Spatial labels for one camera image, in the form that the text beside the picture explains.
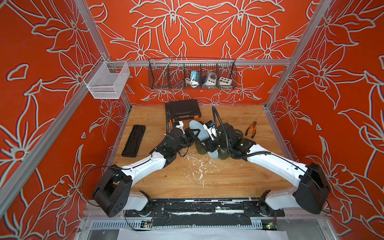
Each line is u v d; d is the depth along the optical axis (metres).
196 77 0.84
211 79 0.90
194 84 0.86
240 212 0.73
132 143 0.97
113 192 0.42
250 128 1.04
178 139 0.62
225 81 0.94
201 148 0.76
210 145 0.69
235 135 0.61
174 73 1.01
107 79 0.93
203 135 0.76
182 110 1.11
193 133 0.75
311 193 0.40
